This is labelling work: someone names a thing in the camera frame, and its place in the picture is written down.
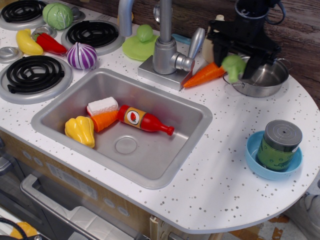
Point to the black back right burner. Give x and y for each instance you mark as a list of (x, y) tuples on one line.
[(103, 36)]

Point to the green toy can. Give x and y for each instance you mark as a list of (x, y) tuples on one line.
[(278, 145)]

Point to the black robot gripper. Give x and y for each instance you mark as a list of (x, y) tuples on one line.
[(245, 34)]

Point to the green toy broccoli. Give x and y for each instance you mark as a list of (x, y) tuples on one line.
[(234, 65)]

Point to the green lettuce leaf toy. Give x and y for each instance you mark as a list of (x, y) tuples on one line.
[(140, 46)]

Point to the silver stove knob back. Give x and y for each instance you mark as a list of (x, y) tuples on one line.
[(78, 15)]

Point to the stainless steel pot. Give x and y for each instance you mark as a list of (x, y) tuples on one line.
[(266, 81)]

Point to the black front stove burner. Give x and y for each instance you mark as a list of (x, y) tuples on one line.
[(34, 79)]

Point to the grey oven door handle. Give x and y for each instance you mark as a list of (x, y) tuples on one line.
[(85, 223)]

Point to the black back left burner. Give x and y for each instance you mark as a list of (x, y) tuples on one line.
[(22, 14)]

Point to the blue plastic bowl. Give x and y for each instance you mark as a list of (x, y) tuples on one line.
[(252, 146)]

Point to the yellow toy on floor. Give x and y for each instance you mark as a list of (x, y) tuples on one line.
[(27, 228)]

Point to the red ketchup bottle toy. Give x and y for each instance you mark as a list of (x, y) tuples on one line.
[(142, 120)]

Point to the red toy chili pepper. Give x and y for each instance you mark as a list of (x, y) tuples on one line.
[(49, 44)]

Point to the yellow toy banana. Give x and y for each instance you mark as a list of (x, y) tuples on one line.
[(26, 44)]

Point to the purple toy onion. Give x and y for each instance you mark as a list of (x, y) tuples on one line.
[(81, 56)]

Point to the yellow toy bell pepper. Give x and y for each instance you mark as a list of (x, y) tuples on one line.
[(81, 129)]

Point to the green toy cabbage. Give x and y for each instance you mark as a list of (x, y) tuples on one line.
[(57, 15)]

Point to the orange carrot piece toy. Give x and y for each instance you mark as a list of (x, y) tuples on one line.
[(104, 120)]

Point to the silver stove knob front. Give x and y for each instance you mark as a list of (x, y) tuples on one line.
[(10, 54)]

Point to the silver stove knob middle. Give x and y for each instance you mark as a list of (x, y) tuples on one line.
[(45, 29)]

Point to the blue toy utensil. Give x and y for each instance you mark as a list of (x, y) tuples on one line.
[(181, 39)]

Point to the silver stove knob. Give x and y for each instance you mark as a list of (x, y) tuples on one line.
[(78, 15), (10, 54), (45, 29)]

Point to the silver sink basin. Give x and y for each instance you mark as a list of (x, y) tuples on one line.
[(150, 159)]

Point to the orange toy carrot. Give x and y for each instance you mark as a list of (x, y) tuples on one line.
[(208, 73)]

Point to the cream toy bottle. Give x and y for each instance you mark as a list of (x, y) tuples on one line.
[(207, 47)]

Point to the silver toy faucet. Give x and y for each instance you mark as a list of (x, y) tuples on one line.
[(167, 66)]

